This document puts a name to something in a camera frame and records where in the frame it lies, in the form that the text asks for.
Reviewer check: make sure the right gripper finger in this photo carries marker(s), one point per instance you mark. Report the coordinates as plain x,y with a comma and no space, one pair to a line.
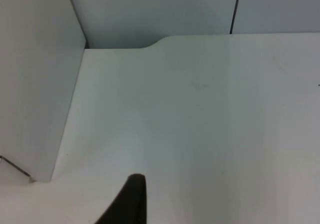
130,204

